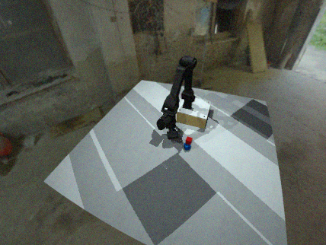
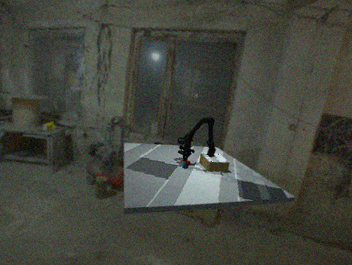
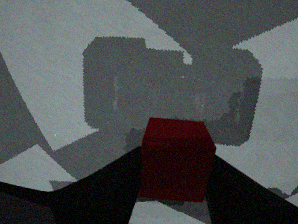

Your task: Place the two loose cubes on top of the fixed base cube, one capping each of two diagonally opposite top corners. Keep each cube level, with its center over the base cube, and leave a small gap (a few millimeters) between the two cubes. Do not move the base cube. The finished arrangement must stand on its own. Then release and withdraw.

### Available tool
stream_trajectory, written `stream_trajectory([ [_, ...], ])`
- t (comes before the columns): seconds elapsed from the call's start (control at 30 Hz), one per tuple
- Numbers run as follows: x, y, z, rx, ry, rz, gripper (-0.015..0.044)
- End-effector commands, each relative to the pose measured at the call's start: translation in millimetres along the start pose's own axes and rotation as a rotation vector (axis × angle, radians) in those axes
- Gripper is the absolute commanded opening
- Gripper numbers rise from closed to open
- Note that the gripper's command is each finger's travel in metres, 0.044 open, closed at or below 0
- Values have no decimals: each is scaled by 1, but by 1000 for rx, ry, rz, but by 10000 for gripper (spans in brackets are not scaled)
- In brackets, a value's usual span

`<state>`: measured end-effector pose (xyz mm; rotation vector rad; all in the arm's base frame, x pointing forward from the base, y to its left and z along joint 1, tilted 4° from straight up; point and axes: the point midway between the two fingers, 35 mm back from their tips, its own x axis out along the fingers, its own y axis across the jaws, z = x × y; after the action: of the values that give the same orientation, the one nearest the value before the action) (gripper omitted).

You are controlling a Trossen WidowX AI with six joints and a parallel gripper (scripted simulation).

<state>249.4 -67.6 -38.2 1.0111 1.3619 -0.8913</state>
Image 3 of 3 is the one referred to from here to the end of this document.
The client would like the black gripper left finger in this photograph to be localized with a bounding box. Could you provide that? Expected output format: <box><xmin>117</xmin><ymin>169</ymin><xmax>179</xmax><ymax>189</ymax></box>
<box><xmin>0</xmin><ymin>147</ymin><xmax>141</xmax><ymax>224</ymax></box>

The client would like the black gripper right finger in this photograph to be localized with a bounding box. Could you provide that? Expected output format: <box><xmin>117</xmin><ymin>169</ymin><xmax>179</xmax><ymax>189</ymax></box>
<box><xmin>205</xmin><ymin>153</ymin><xmax>298</xmax><ymax>224</ymax></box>

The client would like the dark red cube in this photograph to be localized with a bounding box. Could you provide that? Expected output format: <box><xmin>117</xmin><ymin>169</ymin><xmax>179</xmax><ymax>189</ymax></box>
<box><xmin>138</xmin><ymin>117</ymin><xmax>216</xmax><ymax>202</ymax></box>

